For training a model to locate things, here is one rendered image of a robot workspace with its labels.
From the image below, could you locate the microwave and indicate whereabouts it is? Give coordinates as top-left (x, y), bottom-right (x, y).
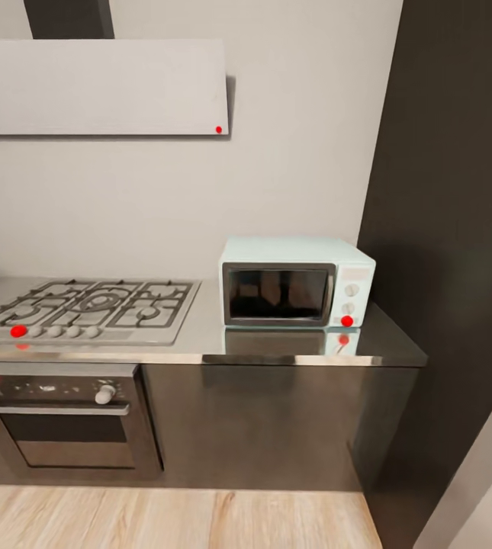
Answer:
top-left (218, 236), bottom-right (376, 327)

